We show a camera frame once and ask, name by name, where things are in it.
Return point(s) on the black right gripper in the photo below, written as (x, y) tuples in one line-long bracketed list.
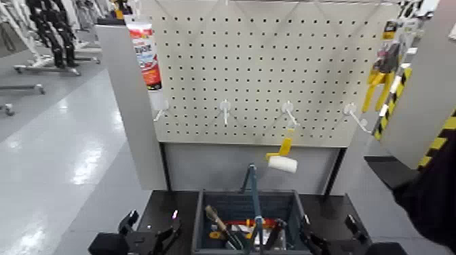
[(342, 248)]

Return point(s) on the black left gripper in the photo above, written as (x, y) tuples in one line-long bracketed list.
[(146, 244)]

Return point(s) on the yellow paint roller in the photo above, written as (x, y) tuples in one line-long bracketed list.
[(283, 164)]

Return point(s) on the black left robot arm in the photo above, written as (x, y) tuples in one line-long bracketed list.
[(107, 245)]

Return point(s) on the blue-grey plastic crate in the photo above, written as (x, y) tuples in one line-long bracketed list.
[(233, 206)]

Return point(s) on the small yellow blue tool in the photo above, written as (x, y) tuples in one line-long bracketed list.
[(216, 235)]

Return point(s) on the grey stand back panel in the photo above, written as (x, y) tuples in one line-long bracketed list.
[(213, 167)]

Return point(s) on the black bulky object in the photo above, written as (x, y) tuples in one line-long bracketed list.
[(431, 199)]

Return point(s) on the white pegboard hook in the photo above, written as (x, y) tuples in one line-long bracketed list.
[(288, 107), (161, 111), (350, 109), (225, 107)]

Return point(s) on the grey partition panel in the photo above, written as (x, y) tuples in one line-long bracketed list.
[(131, 107)]

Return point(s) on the red white sealant tube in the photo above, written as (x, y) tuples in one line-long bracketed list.
[(146, 53)]

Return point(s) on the grey panel with hazard stripes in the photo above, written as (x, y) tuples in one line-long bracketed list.
[(424, 82)]

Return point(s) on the grey stand leg with caster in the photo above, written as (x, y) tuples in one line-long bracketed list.
[(25, 88)]

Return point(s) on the white perforated pegboard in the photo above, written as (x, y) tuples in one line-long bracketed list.
[(249, 53)]

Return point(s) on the black humanoid robot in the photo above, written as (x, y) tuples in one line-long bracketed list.
[(53, 32)]

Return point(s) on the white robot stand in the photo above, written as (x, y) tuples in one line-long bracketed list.
[(25, 39)]

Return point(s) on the white black packaged item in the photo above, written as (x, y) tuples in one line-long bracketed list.
[(415, 14)]

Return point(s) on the black shelf base plate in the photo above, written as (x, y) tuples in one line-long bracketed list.
[(388, 171)]

